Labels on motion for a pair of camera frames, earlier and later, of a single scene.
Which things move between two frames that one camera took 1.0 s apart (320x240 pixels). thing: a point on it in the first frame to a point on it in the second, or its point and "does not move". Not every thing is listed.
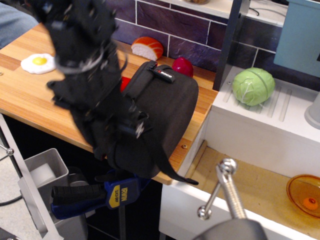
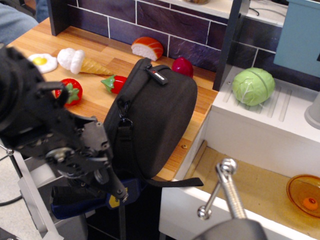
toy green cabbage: (252, 86) does not move
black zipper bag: (169, 99) does not move
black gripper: (99, 93) to (75, 147)
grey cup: (312, 114) does not move
